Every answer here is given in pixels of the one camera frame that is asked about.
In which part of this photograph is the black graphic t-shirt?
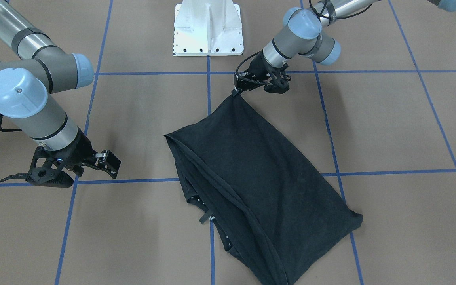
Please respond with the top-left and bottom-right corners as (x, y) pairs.
(165, 95), (363, 285)

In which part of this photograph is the brown paper table cover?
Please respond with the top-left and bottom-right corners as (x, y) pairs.
(0, 0), (456, 285)

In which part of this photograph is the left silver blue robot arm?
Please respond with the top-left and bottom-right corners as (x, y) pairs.
(232, 0), (374, 96)

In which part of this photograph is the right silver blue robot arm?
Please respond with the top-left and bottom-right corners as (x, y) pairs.
(0, 0), (121, 188)

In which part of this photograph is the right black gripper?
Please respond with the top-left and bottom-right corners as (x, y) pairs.
(25, 129), (121, 188)

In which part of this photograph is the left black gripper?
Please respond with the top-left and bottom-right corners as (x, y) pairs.
(231, 52), (291, 97)

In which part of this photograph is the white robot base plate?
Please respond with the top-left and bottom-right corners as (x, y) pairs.
(173, 0), (244, 57)

